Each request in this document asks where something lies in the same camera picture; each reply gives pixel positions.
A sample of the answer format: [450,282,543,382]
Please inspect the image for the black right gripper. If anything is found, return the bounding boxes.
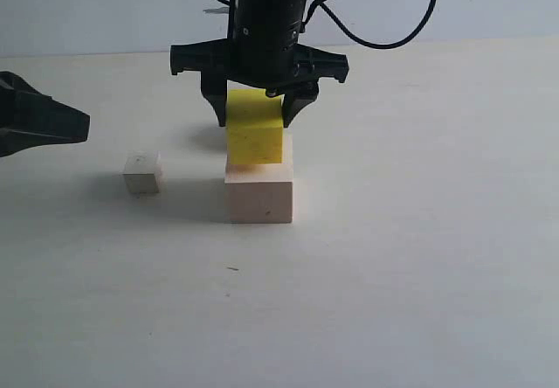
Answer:
[170,7,349,128]

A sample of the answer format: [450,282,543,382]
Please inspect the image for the yellow cube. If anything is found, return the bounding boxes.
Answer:
[226,88,284,165]

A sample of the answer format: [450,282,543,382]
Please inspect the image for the large wooden cube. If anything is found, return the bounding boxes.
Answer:
[224,134,294,224]

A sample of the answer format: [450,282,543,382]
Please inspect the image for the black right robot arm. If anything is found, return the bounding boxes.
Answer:
[169,0,349,127]

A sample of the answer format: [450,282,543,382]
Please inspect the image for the small white wooden cube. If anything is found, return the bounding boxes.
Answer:
[122,151,162,195]

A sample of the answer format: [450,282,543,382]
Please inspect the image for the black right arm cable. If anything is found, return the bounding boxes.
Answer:
[300,0,445,50]

